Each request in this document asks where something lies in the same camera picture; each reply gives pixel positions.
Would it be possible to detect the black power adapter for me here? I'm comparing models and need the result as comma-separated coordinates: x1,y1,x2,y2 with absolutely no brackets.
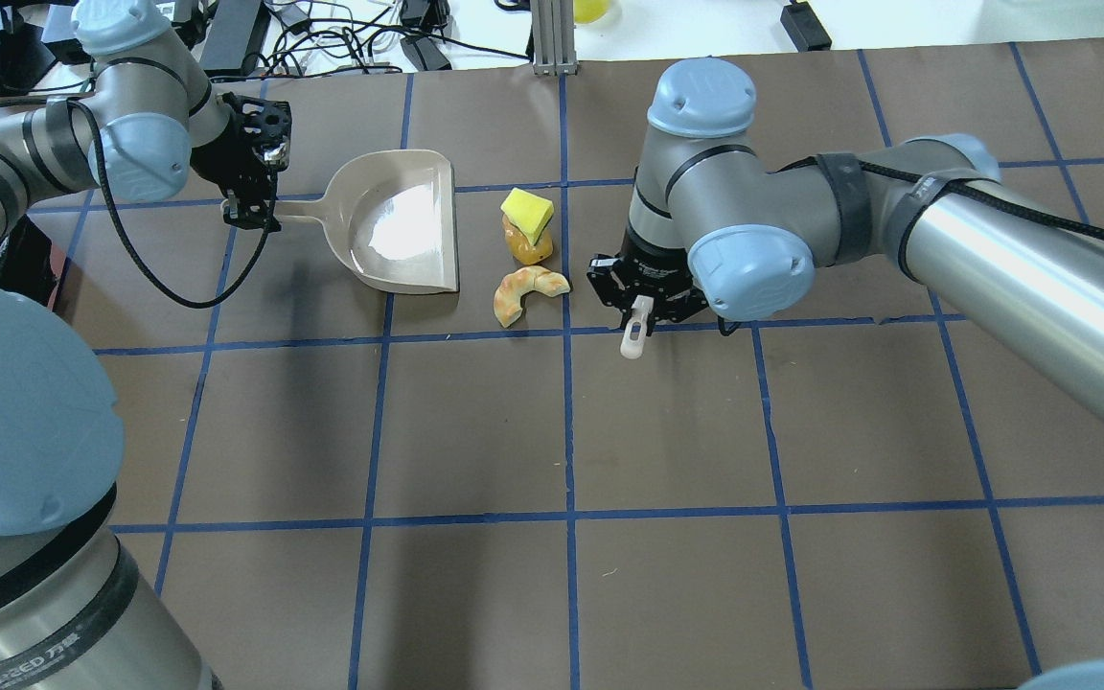
779,1,834,53

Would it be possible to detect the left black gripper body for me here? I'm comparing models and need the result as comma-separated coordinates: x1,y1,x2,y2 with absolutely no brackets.
190,93,293,197

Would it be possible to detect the beige hand brush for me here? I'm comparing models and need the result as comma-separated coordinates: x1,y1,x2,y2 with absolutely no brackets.
619,294,656,359

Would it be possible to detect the black bag lined bin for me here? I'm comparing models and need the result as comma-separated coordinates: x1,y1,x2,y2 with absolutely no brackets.
0,216,66,311

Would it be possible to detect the beige plastic dustpan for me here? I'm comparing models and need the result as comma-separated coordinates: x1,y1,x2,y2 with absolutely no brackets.
273,149,460,294

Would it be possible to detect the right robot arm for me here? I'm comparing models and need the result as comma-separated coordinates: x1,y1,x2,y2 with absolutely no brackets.
553,45,1104,689

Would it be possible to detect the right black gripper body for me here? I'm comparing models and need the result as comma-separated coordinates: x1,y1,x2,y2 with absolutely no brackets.
586,254,708,335

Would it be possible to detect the yellow tape roll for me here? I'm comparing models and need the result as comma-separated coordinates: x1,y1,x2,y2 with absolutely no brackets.
571,0,612,26

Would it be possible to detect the orange bread roll toy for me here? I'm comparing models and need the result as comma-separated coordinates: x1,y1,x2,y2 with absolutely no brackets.
502,216,555,265

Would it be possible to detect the aluminium frame post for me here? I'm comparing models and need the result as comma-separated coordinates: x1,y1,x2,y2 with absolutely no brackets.
530,0,578,76

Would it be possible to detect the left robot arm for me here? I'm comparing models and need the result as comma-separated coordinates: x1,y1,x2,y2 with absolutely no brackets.
0,1,291,689

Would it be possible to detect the croissant toy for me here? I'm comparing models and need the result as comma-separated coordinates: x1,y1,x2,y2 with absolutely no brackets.
493,265,571,329

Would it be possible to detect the yellow green sponge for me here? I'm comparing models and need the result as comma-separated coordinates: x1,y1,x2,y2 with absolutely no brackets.
500,188,555,245

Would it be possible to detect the black braided cable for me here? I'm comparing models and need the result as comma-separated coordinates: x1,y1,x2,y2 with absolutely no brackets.
63,96,285,310

